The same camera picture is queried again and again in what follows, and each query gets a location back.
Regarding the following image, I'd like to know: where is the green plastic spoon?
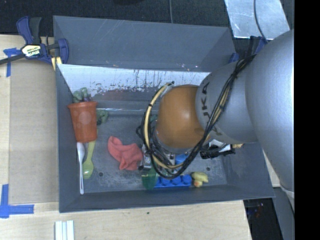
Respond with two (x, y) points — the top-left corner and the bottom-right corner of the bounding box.
(82, 139), (97, 180)

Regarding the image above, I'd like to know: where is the brown cardboard board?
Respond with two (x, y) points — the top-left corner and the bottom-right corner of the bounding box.
(8, 60), (61, 205)

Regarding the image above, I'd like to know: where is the orange plastic cup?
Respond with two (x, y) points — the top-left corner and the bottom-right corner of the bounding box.
(66, 101), (99, 144)

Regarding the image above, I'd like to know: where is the blue toy brick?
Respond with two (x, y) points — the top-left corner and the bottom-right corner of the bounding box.
(153, 174), (194, 189)

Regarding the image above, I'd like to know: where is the grey metal bin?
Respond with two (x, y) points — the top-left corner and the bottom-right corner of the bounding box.
(52, 15), (276, 214)

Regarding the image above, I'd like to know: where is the green translucent plastic piece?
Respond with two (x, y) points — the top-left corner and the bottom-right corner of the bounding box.
(140, 168), (159, 191)

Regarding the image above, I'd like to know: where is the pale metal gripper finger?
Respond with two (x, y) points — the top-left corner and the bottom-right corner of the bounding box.
(138, 153), (153, 171)

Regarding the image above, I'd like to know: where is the yellow rubber duck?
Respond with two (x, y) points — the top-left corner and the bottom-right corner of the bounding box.
(190, 171), (209, 188)

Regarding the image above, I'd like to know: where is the red cloth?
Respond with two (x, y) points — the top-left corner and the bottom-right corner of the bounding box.
(107, 135), (144, 171)

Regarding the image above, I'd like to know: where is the green toy plant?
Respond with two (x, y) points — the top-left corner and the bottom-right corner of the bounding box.
(72, 86), (92, 104)

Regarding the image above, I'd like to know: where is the green toy leaf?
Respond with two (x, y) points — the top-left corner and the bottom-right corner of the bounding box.
(95, 108), (110, 126)

